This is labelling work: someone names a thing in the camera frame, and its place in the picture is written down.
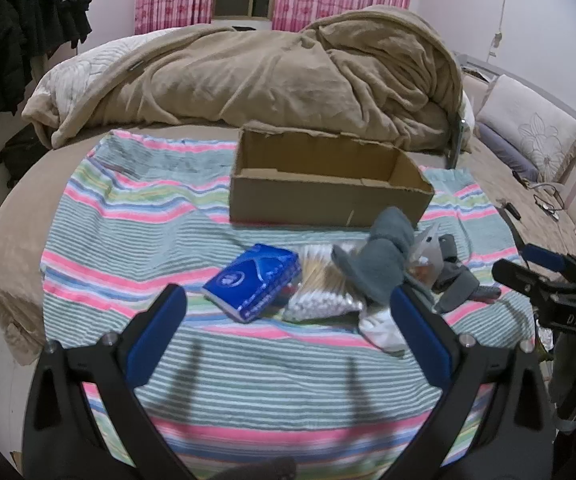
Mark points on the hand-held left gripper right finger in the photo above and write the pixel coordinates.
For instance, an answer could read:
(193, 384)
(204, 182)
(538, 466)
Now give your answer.
(420, 340)

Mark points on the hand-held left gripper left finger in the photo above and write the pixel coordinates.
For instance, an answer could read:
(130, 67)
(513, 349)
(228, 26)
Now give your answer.
(155, 335)

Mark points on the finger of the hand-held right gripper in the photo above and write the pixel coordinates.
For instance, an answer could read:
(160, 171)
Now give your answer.
(520, 275)
(543, 256)

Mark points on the white sock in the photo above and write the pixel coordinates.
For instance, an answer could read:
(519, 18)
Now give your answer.
(383, 329)

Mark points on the small black device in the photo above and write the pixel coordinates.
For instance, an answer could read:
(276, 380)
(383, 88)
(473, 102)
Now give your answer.
(512, 210)

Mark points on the eyeglasses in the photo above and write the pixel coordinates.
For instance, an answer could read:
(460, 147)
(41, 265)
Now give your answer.
(548, 200)

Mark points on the dark grey sock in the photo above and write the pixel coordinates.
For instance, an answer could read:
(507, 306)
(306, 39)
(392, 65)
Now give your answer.
(455, 285)

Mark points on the grey-green sock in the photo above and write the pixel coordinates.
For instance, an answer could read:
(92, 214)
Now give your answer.
(383, 260)

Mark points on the clear plastic packet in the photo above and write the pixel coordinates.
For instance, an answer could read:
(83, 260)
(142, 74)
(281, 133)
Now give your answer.
(428, 250)

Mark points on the purple pillow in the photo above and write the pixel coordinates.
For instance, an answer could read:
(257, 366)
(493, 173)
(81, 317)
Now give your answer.
(508, 156)

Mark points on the blue tissue pack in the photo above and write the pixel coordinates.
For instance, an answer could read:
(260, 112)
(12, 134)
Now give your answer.
(253, 280)

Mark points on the clear bag of cotton swabs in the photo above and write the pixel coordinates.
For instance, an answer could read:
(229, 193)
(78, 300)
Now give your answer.
(318, 292)

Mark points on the cream floral pillow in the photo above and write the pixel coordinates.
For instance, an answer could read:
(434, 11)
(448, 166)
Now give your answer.
(533, 122)

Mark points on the pastel striped towel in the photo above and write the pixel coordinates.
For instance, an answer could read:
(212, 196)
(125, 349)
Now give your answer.
(208, 200)

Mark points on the brown cardboard box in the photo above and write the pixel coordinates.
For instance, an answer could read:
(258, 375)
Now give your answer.
(318, 200)

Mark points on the bed with tan sheet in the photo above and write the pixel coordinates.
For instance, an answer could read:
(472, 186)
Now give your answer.
(18, 220)

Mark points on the grey metal bed headboard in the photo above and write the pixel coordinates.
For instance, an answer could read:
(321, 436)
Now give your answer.
(478, 65)

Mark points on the dark bag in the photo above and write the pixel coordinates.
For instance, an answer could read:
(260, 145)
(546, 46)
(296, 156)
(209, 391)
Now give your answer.
(20, 152)

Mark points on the tan fleece blanket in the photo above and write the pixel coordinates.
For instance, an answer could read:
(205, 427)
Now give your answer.
(268, 75)

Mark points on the black hanging clothes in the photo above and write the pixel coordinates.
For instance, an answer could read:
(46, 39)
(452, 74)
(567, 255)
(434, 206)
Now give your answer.
(23, 15)

